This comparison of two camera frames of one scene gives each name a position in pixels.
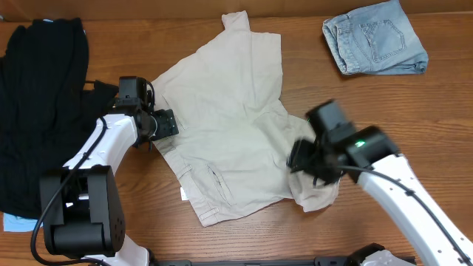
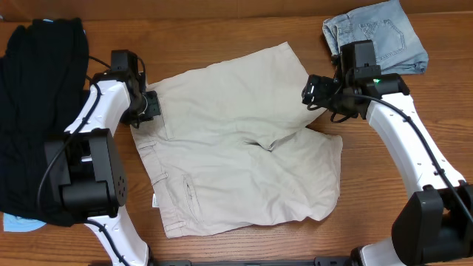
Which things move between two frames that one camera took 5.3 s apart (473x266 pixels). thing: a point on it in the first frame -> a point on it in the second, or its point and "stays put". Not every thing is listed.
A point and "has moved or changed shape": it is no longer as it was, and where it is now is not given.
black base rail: (318, 261) stays put
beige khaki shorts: (236, 133) has moved or changed shape
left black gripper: (167, 123) -> (152, 106)
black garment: (47, 106) stays put
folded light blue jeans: (376, 40) stays put
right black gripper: (303, 158) -> (325, 86)
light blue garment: (12, 223) stays put
